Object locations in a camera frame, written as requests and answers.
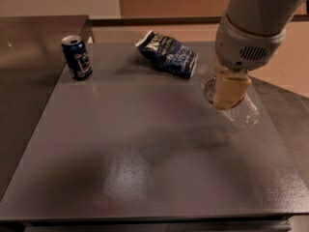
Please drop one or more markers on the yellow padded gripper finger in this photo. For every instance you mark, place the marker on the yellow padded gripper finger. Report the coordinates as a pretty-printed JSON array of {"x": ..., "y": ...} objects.
[{"x": 230, "y": 86}]

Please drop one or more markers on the grey robot gripper body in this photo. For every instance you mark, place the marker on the grey robot gripper body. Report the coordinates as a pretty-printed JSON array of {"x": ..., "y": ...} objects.
[{"x": 245, "y": 48}]

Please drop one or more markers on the clear plastic water bottle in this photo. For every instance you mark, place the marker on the clear plastic water bottle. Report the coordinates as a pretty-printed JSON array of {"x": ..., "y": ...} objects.
[{"x": 244, "y": 115}]

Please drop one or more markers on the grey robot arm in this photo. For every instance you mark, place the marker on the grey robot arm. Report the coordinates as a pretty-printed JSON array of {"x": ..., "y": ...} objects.
[{"x": 261, "y": 17}]

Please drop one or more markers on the dark blue chip bag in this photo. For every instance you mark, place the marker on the dark blue chip bag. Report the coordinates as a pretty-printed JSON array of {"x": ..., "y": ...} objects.
[{"x": 168, "y": 54}]

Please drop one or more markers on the blue soda can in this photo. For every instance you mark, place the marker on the blue soda can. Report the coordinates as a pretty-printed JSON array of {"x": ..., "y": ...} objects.
[{"x": 77, "y": 57}]

